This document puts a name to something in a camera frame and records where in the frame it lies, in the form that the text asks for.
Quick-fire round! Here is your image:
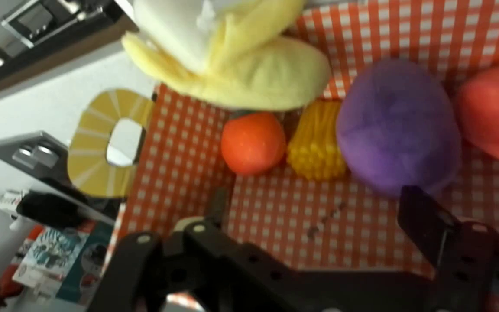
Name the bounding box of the orange tomato plush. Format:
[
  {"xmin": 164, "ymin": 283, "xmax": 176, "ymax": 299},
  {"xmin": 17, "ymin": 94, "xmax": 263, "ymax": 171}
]
[{"xmin": 220, "ymin": 113, "xmax": 286, "ymax": 176}]

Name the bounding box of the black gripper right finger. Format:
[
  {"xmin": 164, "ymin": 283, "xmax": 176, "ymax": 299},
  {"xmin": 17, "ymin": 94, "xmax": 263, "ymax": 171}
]
[{"xmin": 397, "ymin": 186, "xmax": 459, "ymax": 273}]

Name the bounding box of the teal product box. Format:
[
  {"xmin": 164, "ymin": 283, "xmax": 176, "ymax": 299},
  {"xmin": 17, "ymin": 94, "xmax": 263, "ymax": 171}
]
[{"xmin": 12, "ymin": 224, "xmax": 112, "ymax": 306}]

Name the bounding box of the yellow corn plush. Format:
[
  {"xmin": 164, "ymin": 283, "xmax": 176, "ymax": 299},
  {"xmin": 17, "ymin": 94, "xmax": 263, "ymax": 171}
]
[{"xmin": 287, "ymin": 101, "xmax": 348, "ymax": 181}]

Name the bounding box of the red carrot plush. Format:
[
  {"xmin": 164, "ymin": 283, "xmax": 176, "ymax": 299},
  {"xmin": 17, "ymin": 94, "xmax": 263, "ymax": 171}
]
[{"xmin": 455, "ymin": 68, "xmax": 499, "ymax": 160}]

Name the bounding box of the yellow banana plush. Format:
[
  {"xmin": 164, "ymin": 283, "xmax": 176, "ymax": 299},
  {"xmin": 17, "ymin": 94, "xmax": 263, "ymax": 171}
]
[{"xmin": 121, "ymin": 0, "xmax": 331, "ymax": 112}]

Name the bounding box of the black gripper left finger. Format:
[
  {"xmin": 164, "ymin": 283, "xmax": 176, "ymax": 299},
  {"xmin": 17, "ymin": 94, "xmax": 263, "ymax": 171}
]
[{"xmin": 204, "ymin": 188, "xmax": 230, "ymax": 228}]

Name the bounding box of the black induction cooktop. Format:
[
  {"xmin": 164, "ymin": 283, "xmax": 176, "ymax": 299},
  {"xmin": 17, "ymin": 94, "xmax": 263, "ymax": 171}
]
[{"xmin": 0, "ymin": 131, "xmax": 78, "ymax": 197}]

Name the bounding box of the purple eggplant plush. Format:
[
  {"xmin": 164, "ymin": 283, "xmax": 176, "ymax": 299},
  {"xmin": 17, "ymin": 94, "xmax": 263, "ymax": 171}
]
[{"xmin": 336, "ymin": 60, "xmax": 461, "ymax": 197}]

